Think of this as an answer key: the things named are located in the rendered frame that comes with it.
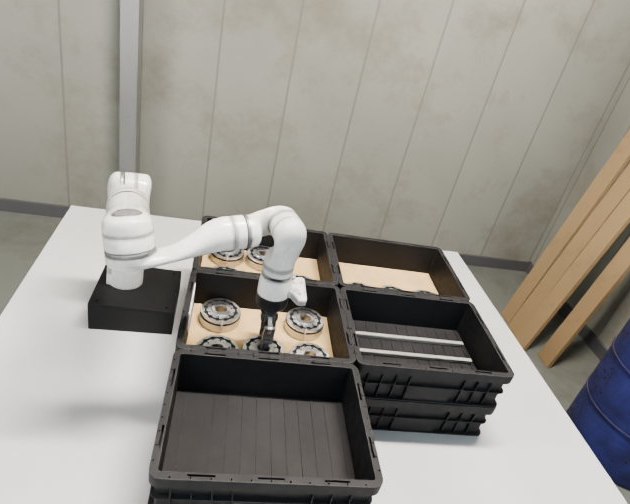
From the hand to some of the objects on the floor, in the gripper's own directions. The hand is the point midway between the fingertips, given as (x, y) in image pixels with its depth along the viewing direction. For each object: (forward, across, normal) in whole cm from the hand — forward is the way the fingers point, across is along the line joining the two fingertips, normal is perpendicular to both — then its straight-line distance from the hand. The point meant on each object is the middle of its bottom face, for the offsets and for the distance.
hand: (264, 337), depth 121 cm
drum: (+87, -46, +182) cm, 207 cm away
